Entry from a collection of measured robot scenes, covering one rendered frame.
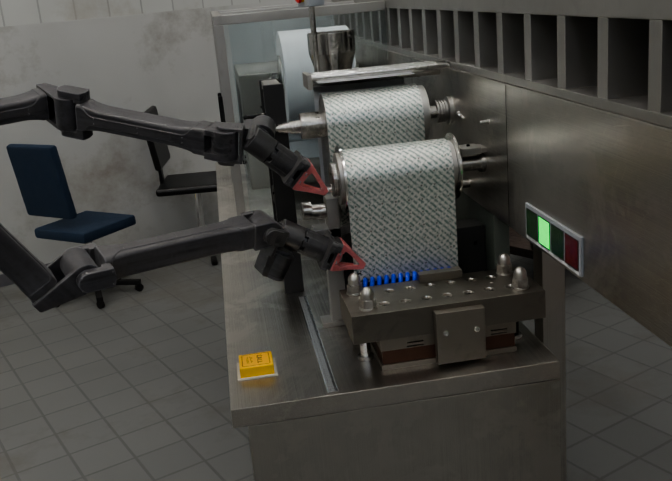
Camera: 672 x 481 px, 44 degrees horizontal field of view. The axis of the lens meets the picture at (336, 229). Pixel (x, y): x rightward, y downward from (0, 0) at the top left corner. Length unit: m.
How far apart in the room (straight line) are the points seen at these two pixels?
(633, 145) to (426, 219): 0.68
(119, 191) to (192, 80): 0.92
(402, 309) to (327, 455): 0.32
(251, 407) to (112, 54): 4.31
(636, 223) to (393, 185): 0.67
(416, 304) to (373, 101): 0.56
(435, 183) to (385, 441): 0.55
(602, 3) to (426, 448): 0.92
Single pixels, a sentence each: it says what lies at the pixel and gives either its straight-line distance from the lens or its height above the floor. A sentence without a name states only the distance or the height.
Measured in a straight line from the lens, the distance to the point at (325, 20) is 2.76.
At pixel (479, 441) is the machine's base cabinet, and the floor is 0.75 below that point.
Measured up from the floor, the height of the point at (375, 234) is 1.13.
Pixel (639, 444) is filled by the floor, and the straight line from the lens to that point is 3.24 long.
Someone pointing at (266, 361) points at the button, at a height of 0.92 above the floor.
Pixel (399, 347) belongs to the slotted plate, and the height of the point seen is 0.95.
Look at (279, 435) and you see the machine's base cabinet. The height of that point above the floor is 0.83.
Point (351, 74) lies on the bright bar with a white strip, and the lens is 2.03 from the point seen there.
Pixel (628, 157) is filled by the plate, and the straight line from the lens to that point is 1.27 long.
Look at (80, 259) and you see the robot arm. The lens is 1.58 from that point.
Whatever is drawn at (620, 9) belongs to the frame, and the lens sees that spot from 1.27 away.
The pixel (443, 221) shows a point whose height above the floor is 1.14.
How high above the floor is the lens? 1.65
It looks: 16 degrees down
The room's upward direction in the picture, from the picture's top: 5 degrees counter-clockwise
